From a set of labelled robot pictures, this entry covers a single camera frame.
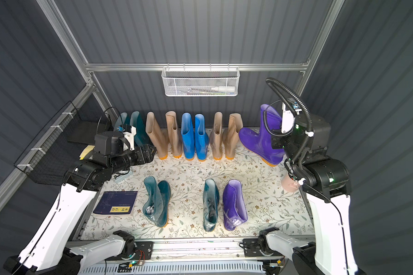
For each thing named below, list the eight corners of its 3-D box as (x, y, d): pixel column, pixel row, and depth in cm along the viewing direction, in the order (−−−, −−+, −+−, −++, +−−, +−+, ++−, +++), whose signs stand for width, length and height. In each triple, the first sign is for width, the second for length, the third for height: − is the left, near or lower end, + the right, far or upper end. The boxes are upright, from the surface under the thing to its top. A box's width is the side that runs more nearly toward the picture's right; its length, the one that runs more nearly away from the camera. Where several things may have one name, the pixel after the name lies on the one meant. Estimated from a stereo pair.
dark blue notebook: (95, 215, 86) (92, 213, 84) (104, 193, 93) (102, 191, 91) (133, 215, 86) (131, 213, 83) (139, 193, 93) (137, 191, 91)
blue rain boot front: (187, 166, 103) (181, 137, 83) (186, 143, 115) (181, 112, 94) (197, 165, 104) (193, 136, 83) (195, 143, 115) (191, 112, 95)
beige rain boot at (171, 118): (175, 162, 106) (166, 133, 85) (173, 142, 116) (165, 111, 96) (184, 160, 106) (178, 131, 86) (181, 140, 117) (175, 110, 97)
